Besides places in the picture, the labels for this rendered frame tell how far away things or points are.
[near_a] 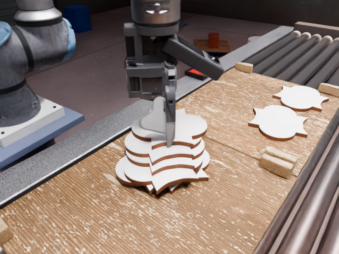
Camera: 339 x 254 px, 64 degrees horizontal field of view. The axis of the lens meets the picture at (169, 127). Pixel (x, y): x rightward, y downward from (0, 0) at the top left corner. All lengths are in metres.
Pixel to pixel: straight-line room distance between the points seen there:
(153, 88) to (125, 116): 0.28
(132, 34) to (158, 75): 0.07
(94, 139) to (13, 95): 0.25
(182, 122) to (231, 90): 0.32
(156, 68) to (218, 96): 0.38
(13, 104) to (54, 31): 0.22
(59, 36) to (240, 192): 0.60
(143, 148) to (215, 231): 0.18
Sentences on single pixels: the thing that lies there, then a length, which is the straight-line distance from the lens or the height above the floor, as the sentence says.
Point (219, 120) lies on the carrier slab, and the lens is 0.68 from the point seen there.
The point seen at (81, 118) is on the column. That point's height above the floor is 0.86.
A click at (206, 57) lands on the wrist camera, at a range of 0.47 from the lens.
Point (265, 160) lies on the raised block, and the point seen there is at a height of 0.96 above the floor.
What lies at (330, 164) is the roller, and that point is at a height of 0.92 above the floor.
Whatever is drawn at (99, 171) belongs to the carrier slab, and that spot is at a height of 0.94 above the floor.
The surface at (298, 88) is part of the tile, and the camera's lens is 0.88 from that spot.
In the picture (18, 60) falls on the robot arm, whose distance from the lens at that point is 0.78.
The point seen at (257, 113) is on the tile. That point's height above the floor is 0.95.
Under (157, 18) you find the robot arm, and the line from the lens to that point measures 0.42.
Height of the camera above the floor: 1.30
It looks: 34 degrees down
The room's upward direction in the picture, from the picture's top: straight up
